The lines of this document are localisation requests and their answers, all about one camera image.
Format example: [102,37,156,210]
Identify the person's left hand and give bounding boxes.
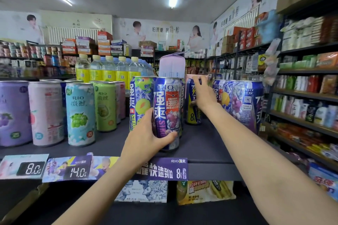
[126,108,178,166]

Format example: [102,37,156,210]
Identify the person's right hand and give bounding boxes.
[191,75,219,114]

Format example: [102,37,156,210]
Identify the blue yellow drink can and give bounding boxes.
[185,75,203,125]

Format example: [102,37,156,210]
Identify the person's left forearm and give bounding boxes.
[52,154,142,225]

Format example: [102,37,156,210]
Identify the person's right forearm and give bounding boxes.
[200,102,338,225]

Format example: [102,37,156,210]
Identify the blue lemon drink can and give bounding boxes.
[212,80,231,113]

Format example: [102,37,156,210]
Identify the purple shelf strip label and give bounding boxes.
[133,157,189,181]

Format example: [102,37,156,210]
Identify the dark grey display shelf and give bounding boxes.
[0,117,267,225]

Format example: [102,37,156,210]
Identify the lavender carton box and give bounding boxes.
[159,52,186,78]

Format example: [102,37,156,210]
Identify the blue purple grape drink can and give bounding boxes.
[223,80,265,135]

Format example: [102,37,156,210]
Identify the blue green melon drink can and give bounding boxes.
[129,76,156,132]

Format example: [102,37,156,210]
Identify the white blue patterned carton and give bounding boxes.
[114,180,168,203]

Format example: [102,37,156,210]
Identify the yellow printed carton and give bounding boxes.
[176,180,237,206]

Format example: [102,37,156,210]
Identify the blue promo card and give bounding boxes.
[88,156,120,181]

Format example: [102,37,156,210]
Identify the stack of red cartons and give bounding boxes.
[232,26,262,50]

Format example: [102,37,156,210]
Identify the hanging pastel packets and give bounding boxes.
[264,38,281,86]

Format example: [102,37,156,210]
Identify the group of yellow label bottles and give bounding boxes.
[76,54,154,90]

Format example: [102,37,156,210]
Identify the light blue grape drink can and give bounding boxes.
[65,82,96,147]

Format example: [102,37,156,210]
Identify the purple price tag card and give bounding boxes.
[42,155,93,183]

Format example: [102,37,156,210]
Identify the stack of red white boxes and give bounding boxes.
[61,31,157,57]

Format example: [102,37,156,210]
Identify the black goods shelf rack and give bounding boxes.
[264,0,338,172]

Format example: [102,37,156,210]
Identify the row of toiletry bottles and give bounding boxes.
[271,94,338,131]

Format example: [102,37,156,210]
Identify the row of tubes and packets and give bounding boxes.
[275,75,338,95]

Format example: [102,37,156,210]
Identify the row of orange snack packs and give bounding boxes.
[269,121,338,161]

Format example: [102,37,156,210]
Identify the pink peach drink can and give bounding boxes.
[28,81,65,147]

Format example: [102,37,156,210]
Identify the row of green orange boxes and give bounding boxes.
[278,52,338,70]

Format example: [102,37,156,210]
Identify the row of white packets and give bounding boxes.
[281,14,338,52]

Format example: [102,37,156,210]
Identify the blue printed packet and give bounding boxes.
[308,162,338,202]

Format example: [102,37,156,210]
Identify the pale price tag card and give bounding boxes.
[0,154,50,180]

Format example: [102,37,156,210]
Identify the lavender grape drink can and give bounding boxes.
[0,81,33,147]

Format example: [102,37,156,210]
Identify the brown cardboard piece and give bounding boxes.
[0,182,50,225]

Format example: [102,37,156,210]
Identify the shelf of small cups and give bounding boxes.
[0,40,77,78]

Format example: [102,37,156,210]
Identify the wide wall banner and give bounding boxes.
[113,18,211,53]

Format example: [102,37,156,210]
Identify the long wall banner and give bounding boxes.
[210,0,282,49]

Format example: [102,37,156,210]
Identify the white wall radiator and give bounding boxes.
[47,26,100,45]

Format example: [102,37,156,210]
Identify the small wall poster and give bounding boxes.
[0,10,45,45]

